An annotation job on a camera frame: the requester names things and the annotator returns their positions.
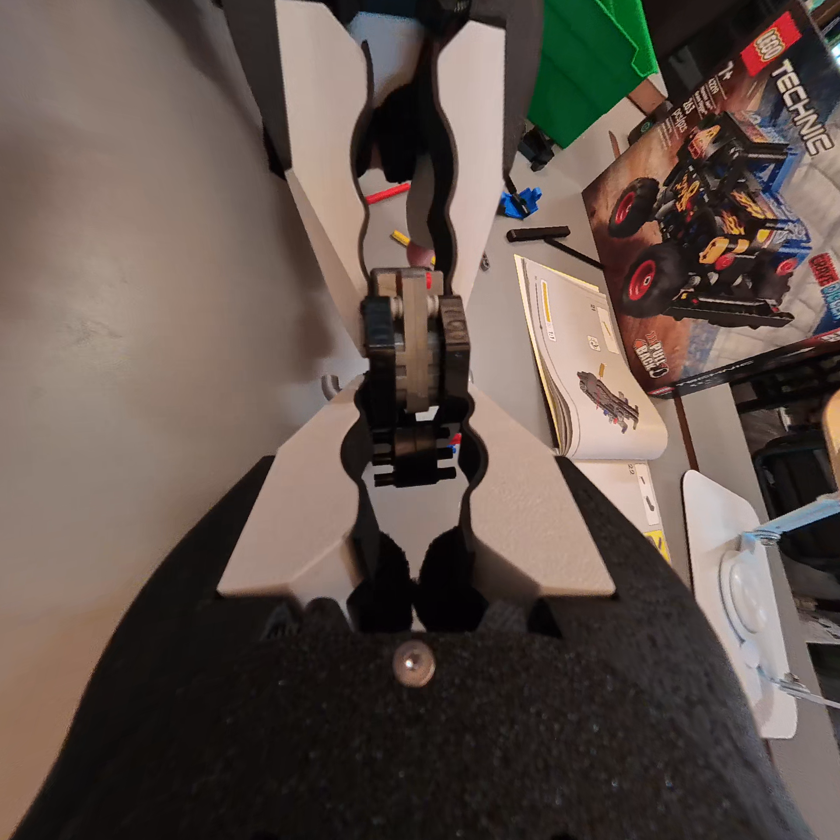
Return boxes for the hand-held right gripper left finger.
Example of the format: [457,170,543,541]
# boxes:
[215,373,370,621]

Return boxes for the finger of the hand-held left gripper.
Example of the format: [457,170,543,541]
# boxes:
[274,0,375,361]
[430,18,519,301]

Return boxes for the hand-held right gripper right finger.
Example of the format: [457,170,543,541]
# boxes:
[458,386,619,621]

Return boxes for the grey and black lego assembly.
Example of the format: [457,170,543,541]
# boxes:
[320,264,476,491]

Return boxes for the thin black lego axle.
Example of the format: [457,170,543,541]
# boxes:
[546,238,606,271]

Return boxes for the lego instruction booklet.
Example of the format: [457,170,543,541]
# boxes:
[512,253,675,567]

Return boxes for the lego set box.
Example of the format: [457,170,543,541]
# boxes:
[579,0,840,403]

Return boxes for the green storage bin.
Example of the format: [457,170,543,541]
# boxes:
[524,0,662,152]

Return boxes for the white stand base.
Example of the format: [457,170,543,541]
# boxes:
[680,468,840,742]

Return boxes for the blue lego bracket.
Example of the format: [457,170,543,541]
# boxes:
[499,184,546,220]

